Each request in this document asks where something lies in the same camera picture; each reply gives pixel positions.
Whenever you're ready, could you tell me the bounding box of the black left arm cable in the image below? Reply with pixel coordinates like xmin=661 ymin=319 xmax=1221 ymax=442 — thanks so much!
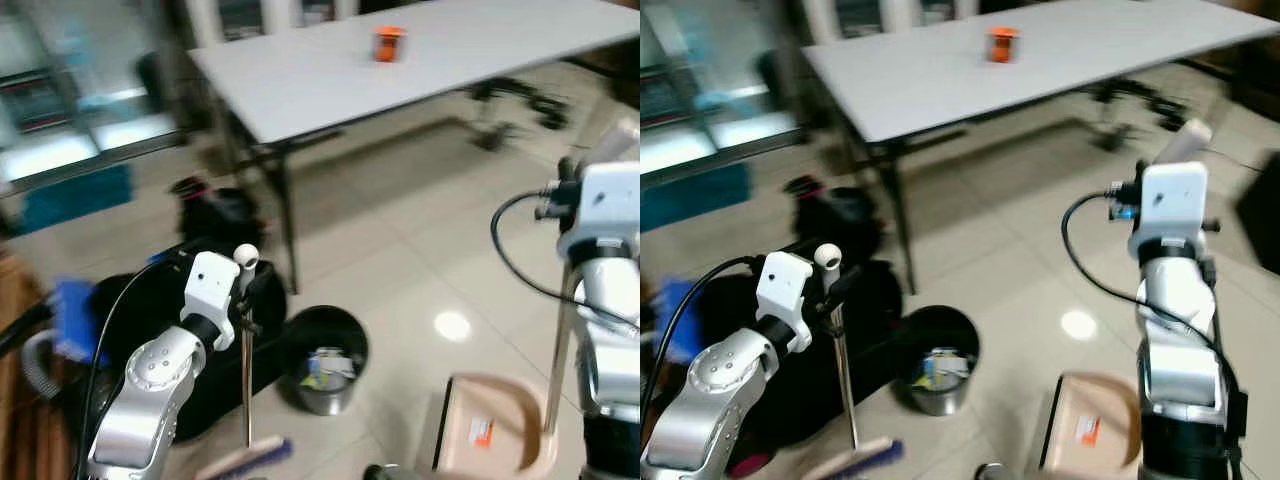
xmin=641 ymin=255 xmax=761 ymax=441
xmin=74 ymin=252 xmax=193 ymax=480

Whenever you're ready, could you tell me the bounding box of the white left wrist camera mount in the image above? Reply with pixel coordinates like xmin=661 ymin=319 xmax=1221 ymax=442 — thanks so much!
xmin=182 ymin=251 xmax=242 ymax=349
xmin=756 ymin=252 xmax=814 ymax=352

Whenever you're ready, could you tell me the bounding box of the paper trash in bin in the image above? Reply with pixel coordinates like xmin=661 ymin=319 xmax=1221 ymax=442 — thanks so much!
xmin=917 ymin=347 xmax=973 ymax=389
xmin=303 ymin=346 xmax=363 ymax=389

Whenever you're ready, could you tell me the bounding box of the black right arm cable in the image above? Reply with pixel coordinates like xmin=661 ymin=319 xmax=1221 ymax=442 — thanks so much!
xmin=1060 ymin=191 xmax=1246 ymax=480
xmin=489 ymin=190 xmax=641 ymax=333

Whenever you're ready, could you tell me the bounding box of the white folding table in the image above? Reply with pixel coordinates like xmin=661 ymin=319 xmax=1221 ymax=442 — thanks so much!
xmin=800 ymin=0 xmax=1280 ymax=296
xmin=187 ymin=0 xmax=641 ymax=294

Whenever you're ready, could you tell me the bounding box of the black backpack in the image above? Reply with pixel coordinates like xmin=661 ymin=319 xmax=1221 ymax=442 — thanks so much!
xmin=168 ymin=175 xmax=267 ymax=256
xmin=783 ymin=174 xmax=886 ymax=256

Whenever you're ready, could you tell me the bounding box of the broom with metal handle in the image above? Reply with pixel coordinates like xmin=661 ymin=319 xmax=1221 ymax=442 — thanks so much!
xmin=194 ymin=244 xmax=297 ymax=480
xmin=800 ymin=243 xmax=905 ymax=480

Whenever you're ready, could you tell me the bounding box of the beige long-handled dustpan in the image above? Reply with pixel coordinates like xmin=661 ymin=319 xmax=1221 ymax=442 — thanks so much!
xmin=431 ymin=118 xmax=641 ymax=478
xmin=1040 ymin=118 xmax=1214 ymax=473

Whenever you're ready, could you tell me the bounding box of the black wheeled chair base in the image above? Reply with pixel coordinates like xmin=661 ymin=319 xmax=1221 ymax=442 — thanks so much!
xmin=1083 ymin=78 xmax=1193 ymax=153
xmin=464 ymin=78 xmax=573 ymax=153

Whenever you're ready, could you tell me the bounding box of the small blue box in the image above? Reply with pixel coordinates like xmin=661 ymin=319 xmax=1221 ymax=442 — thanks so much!
xmin=48 ymin=277 xmax=103 ymax=363
xmin=650 ymin=279 xmax=706 ymax=363

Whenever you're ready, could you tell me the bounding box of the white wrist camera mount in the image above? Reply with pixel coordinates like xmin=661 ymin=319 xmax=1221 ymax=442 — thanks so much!
xmin=756 ymin=252 xmax=814 ymax=352
xmin=558 ymin=160 xmax=641 ymax=263
xmin=1128 ymin=160 xmax=1212 ymax=263
xmin=182 ymin=251 xmax=242 ymax=349

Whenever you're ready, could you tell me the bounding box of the orange cup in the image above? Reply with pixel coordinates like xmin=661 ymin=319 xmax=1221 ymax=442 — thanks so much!
xmin=985 ymin=25 xmax=1022 ymax=65
xmin=372 ymin=25 xmax=405 ymax=64

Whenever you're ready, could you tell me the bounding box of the black box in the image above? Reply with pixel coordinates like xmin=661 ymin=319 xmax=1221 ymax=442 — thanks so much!
xmin=1234 ymin=150 xmax=1280 ymax=277

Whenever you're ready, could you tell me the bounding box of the large black bag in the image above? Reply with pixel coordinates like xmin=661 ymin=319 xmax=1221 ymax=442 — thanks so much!
xmin=60 ymin=238 xmax=291 ymax=443
xmin=690 ymin=240 xmax=906 ymax=451

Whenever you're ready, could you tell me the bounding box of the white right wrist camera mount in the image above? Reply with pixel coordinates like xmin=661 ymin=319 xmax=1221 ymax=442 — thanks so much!
xmin=1128 ymin=160 xmax=1212 ymax=263
xmin=558 ymin=160 xmax=641 ymax=263

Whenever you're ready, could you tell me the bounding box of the blue floor mat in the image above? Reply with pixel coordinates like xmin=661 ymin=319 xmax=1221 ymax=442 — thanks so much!
xmin=641 ymin=162 xmax=751 ymax=233
xmin=18 ymin=163 xmax=135 ymax=237

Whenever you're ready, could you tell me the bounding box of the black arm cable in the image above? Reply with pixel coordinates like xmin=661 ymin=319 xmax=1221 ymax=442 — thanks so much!
xmin=1060 ymin=191 xmax=1246 ymax=480
xmin=74 ymin=252 xmax=193 ymax=480
xmin=489 ymin=190 xmax=641 ymax=333
xmin=641 ymin=255 xmax=761 ymax=441

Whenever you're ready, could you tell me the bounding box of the black round trash bin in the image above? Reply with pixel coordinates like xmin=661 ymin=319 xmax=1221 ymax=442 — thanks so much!
xmin=282 ymin=305 xmax=370 ymax=417
xmin=893 ymin=305 xmax=982 ymax=417

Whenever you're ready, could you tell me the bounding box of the grey ribbed hose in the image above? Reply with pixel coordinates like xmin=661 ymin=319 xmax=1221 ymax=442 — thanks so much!
xmin=20 ymin=328 xmax=67 ymax=401

